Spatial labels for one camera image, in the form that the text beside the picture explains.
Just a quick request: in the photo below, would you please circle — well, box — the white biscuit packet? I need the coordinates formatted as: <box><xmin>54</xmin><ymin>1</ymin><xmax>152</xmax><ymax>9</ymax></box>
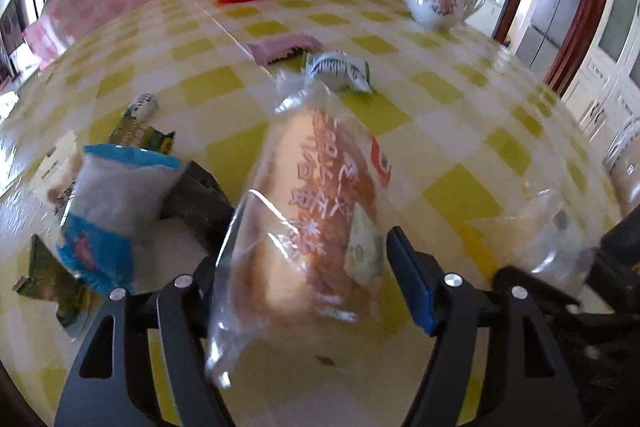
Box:
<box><xmin>29</xmin><ymin>130</ymin><xmax>84</xmax><ymax>215</ymax></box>

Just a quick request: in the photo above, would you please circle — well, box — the yellow checkered tablecloth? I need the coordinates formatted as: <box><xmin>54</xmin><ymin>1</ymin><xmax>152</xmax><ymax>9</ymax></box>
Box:
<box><xmin>1</xmin><ymin>0</ymin><xmax>620</xmax><ymax>421</ymax></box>

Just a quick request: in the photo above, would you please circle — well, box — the blue white snack packet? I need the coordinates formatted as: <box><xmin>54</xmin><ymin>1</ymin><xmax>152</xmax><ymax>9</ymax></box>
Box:
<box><xmin>56</xmin><ymin>143</ymin><xmax>181</xmax><ymax>296</ymax></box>

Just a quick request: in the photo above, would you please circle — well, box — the bread loaf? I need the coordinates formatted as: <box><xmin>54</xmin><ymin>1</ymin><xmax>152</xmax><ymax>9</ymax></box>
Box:
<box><xmin>205</xmin><ymin>70</ymin><xmax>392</xmax><ymax>387</ymax></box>

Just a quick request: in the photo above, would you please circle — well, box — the black snack packet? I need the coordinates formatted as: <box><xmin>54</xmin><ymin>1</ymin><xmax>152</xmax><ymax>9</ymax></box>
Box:
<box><xmin>160</xmin><ymin>160</ymin><xmax>234</xmax><ymax>256</ymax></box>

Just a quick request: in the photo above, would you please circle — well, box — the dark green yellow packet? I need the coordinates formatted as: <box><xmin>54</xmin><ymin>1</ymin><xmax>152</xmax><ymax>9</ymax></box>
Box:
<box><xmin>107</xmin><ymin>116</ymin><xmax>175</xmax><ymax>155</ymax></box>

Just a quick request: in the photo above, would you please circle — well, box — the wall television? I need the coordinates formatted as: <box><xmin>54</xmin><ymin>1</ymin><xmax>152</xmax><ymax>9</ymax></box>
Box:
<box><xmin>0</xmin><ymin>0</ymin><xmax>24</xmax><ymax>55</ymax></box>

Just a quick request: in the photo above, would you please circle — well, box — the pink snack packet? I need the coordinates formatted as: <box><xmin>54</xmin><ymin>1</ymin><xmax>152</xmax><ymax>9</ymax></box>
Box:
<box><xmin>245</xmin><ymin>34</ymin><xmax>322</xmax><ymax>66</ymax></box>

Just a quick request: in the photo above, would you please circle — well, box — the green white snack packet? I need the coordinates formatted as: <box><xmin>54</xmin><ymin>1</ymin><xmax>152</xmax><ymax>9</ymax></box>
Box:
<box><xmin>302</xmin><ymin>51</ymin><xmax>374</xmax><ymax>93</ymax></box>

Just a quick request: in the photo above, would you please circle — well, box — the green garlic pea packet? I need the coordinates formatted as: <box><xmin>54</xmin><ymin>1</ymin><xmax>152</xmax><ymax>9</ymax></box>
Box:
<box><xmin>12</xmin><ymin>234</ymin><xmax>87</xmax><ymax>329</ymax></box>

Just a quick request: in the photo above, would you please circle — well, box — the small blue white candy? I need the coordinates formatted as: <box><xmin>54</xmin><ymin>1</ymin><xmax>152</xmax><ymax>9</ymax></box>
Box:
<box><xmin>124</xmin><ymin>92</ymin><xmax>158</xmax><ymax>122</ymax></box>

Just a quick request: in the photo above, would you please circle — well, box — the clear wrapped pastry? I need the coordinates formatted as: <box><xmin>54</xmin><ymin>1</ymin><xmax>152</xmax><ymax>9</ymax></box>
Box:
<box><xmin>469</xmin><ymin>188</ymin><xmax>596</xmax><ymax>297</ymax></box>

